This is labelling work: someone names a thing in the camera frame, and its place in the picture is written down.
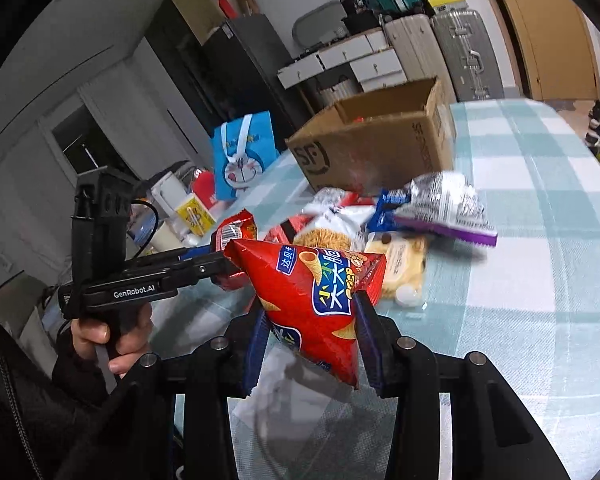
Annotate person's left hand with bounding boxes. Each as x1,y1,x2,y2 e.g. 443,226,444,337
70,306,154,378

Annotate dark glass window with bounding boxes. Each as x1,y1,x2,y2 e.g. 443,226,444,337
50,104,128,183

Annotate white kettle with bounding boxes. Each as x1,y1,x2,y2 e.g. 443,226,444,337
150,172,187,216

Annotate wooden door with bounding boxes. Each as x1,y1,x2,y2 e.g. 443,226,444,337
482,0,600,102

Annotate small red snack packet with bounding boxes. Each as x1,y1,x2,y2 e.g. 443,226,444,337
212,208,259,292

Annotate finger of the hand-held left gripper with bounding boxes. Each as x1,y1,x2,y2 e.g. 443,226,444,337
129,244,217,271
152,252,248,292

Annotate yellow black shoe box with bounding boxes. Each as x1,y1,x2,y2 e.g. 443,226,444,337
427,0,468,16

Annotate black round hat box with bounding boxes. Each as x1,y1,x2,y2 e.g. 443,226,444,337
341,10,383,33

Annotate red cone snack bag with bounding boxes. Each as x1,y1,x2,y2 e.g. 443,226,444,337
225,237,387,391

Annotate white noodle snack bag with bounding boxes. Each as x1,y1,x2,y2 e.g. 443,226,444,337
291,187,381,253

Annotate blue snack packet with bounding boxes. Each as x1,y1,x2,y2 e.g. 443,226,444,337
367,187,416,233

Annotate dark tall cabinet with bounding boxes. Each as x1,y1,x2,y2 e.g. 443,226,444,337
144,0,231,131

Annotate purple silver snack packet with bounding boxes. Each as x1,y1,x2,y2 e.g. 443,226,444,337
392,170,499,248

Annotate black fridge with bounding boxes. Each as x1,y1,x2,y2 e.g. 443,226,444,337
202,14,306,128

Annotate checked tablecloth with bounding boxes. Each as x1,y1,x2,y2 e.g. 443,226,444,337
147,97,600,480

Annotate beige suitcase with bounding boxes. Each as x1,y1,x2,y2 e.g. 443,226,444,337
382,14,456,106

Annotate white plastic bottle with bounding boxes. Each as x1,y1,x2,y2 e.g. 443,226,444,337
140,220,178,253

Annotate red container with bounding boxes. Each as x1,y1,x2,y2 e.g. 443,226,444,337
192,170,218,208

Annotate silver suitcase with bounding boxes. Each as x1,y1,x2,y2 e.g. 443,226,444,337
430,9,506,103

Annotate person's left forearm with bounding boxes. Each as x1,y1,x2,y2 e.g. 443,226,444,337
51,342,131,461

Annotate blue cartoon gift bag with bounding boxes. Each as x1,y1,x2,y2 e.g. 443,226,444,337
210,111,281,202

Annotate white drawer dresser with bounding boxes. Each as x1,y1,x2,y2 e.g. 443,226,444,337
277,27,410,106

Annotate large brown carton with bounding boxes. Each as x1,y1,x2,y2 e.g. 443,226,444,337
170,0,227,43

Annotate black cable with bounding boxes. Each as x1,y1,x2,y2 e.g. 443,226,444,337
130,199,161,256

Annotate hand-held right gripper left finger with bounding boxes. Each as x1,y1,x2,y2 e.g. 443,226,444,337
55,302,272,480

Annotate person's black jacket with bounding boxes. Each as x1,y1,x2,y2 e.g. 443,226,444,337
0,292,61,480

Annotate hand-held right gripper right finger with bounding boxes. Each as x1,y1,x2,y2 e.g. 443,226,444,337
354,291,573,480

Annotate oval mirror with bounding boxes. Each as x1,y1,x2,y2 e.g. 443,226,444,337
292,0,351,53

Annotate woven laundry basket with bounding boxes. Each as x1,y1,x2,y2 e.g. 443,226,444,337
316,76,363,108

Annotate cream cookie packet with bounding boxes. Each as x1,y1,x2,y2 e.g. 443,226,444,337
362,232,428,306

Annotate cardboard box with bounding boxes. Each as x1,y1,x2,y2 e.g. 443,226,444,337
285,76,458,196

